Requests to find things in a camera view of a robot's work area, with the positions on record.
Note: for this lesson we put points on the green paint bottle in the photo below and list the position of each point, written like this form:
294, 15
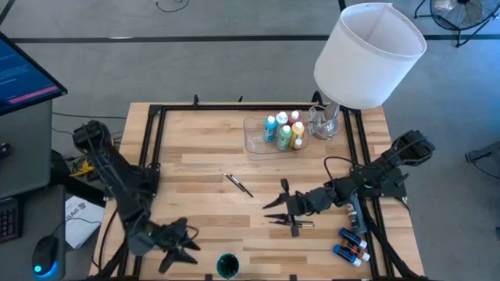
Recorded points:
284, 138

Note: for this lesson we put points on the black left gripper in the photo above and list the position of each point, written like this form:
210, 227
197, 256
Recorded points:
170, 236

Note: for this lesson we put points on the white paper booklet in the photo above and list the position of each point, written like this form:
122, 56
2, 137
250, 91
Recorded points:
82, 222

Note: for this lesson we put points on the yellow paint bottle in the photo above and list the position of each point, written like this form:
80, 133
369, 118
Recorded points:
297, 130

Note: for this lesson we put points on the teal plastic cup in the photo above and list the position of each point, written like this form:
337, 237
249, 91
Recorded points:
218, 269

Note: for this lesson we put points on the black floor fan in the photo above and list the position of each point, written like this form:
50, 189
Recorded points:
461, 13

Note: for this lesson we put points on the computer monitor blue screen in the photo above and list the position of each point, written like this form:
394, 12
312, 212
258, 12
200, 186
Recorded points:
23, 78

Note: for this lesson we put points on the dark grey desk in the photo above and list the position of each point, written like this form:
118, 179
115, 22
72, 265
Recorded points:
47, 210

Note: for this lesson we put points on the white paint bottle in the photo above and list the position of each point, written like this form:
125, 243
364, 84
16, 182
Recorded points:
281, 119

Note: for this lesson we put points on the red paint bottle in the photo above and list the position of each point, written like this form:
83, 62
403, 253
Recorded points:
293, 117

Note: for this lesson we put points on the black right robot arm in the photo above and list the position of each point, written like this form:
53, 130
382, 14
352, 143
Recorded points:
371, 175

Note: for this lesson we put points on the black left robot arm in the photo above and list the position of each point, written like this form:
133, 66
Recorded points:
117, 175

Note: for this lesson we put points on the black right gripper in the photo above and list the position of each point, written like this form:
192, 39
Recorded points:
298, 205

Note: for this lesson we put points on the black stand foot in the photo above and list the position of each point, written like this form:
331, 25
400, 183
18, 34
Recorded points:
482, 154

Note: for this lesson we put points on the small ochre paint bottle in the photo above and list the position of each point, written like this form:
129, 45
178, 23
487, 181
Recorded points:
297, 143

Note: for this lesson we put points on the black computer mouse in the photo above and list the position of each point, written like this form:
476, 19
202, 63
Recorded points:
44, 255

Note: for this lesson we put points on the clear plastic bin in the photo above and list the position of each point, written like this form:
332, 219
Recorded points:
254, 146

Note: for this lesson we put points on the turquoise paint bottle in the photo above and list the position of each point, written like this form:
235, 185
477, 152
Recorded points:
269, 129

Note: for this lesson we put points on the black keyboard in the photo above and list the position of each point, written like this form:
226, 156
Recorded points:
8, 218

